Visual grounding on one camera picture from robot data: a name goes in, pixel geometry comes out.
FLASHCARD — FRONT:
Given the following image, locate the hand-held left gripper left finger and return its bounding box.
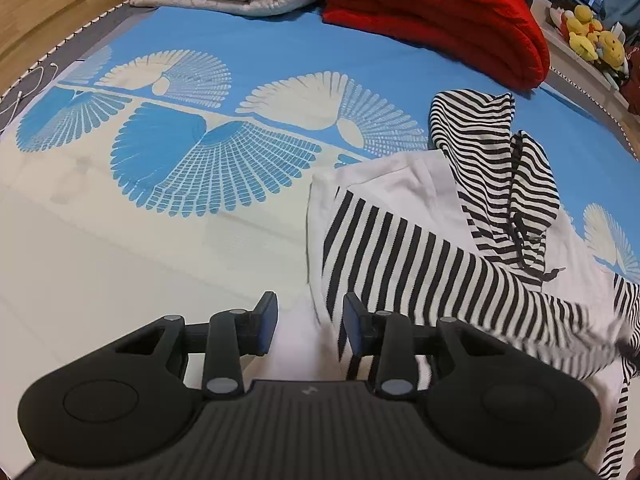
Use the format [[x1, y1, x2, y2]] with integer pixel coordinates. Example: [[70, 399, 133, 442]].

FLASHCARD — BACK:
[[102, 291, 279, 397]]

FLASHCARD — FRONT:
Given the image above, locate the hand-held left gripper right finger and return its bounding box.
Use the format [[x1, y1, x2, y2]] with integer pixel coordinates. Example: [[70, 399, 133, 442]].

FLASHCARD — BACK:
[[343, 292, 507, 399]]

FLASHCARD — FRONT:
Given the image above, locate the black white striped hoodie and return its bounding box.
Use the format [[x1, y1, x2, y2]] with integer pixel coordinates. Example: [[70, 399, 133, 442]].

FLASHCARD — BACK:
[[306, 89, 640, 480]]

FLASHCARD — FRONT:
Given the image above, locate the blue white patterned bed sheet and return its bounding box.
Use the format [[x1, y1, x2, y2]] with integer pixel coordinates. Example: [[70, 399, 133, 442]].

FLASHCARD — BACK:
[[0, 0, 640, 480]]

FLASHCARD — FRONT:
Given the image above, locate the folded red blanket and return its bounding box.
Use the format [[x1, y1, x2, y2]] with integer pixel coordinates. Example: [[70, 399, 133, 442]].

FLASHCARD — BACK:
[[321, 0, 551, 92]]

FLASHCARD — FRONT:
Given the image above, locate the grey mattress edge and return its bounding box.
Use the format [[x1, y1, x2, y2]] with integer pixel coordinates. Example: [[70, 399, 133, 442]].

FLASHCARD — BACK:
[[0, 2, 132, 133]]

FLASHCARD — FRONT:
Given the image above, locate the yellow plush toy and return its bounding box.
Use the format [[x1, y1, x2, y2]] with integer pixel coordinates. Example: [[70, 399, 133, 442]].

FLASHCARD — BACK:
[[560, 4, 603, 43], [575, 30, 628, 78]]

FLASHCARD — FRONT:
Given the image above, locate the dark red cloth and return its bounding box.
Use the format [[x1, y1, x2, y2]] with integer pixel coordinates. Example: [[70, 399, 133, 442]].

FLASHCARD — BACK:
[[622, 42, 640, 91]]

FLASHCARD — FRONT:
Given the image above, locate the white cable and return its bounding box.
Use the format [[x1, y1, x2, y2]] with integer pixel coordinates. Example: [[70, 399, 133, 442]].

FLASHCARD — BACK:
[[0, 62, 59, 128]]

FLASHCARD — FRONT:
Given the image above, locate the wooden bed frame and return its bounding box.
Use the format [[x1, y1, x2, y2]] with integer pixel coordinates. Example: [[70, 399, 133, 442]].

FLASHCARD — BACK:
[[0, 0, 133, 97]]

